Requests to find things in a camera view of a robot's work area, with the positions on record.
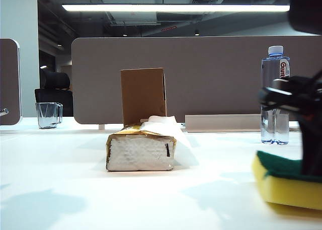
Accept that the clear plastic water bottle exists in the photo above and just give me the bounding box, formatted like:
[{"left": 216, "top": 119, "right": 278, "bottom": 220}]
[{"left": 260, "top": 45, "right": 292, "bottom": 145}]

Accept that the clear plastic measuring cup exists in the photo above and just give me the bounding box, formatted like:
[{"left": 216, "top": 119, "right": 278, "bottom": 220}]
[{"left": 36, "top": 102, "right": 63, "bottom": 129}]

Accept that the gold tissue pack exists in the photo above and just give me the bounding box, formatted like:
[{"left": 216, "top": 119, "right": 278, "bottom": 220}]
[{"left": 105, "top": 124, "right": 177, "bottom": 172}]

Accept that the yellow sponge with green scourer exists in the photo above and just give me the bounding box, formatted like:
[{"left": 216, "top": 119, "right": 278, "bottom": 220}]
[{"left": 252, "top": 150, "right": 322, "bottom": 211}]

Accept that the brown cardboard box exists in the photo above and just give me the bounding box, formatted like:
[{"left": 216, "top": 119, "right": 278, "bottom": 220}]
[{"left": 120, "top": 67, "right": 168, "bottom": 126}]

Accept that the long ceiling light strip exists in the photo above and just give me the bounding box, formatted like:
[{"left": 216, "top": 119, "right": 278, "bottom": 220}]
[{"left": 61, "top": 4, "right": 290, "bottom": 13}]

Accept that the black office chair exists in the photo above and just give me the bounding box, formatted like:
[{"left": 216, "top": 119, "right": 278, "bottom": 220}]
[{"left": 34, "top": 69, "right": 73, "bottom": 117}]

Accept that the wide brown desk partition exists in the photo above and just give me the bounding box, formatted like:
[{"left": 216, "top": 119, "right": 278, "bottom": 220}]
[{"left": 71, "top": 36, "right": 322, "bottom": 125}]

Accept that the beige desk cable tray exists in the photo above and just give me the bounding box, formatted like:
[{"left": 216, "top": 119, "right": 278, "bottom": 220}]
[{"left": 185, "top": 114, "right": 301, "bottom": 133}]

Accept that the narrow brown desk partition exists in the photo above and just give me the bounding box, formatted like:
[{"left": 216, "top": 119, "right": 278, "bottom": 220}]
[{"left": 0, "top": 38, "right": 23, "bottom": 126}]

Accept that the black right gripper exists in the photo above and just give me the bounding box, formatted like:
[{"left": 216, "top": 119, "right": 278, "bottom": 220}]
[{"left": 258, "top": 70, "right": 322, "bottom": 177}]

